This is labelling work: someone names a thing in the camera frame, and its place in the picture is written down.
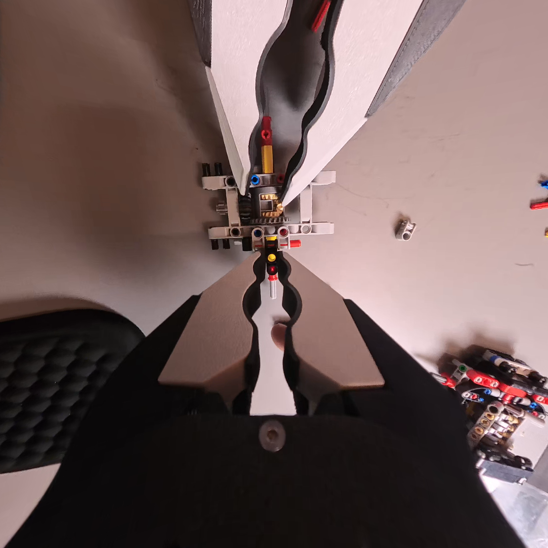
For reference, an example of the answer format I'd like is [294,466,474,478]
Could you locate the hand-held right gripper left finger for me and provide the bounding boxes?
[158,252,263,416]

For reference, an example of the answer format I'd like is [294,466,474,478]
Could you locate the grey lego gearbox assembly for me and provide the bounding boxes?
[201,116,337,299]

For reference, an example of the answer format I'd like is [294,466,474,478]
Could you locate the lego car chassis assembly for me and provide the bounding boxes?
[430,344,548,472]

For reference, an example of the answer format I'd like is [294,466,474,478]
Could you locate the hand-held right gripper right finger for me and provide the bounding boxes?
[280,252,385,416]

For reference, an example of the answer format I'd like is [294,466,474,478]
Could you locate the pile of coloured lego pins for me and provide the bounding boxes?
[530,173,548,238]

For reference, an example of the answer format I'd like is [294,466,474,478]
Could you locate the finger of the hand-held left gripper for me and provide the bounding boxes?
[205,0,297,197]
[279,0,425,207]

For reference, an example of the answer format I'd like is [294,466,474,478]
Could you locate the clear plastic bag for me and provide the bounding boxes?
[476,422,548,548]

